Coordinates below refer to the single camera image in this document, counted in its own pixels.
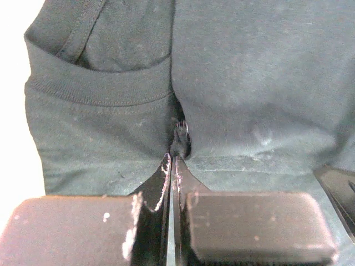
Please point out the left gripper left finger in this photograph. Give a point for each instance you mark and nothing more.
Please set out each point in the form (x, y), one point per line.
(92, 230)

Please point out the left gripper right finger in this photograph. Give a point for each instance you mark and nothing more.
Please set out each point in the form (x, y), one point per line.
(247, 228)

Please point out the black t shirt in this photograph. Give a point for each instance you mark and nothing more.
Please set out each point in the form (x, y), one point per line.
(266, 89)

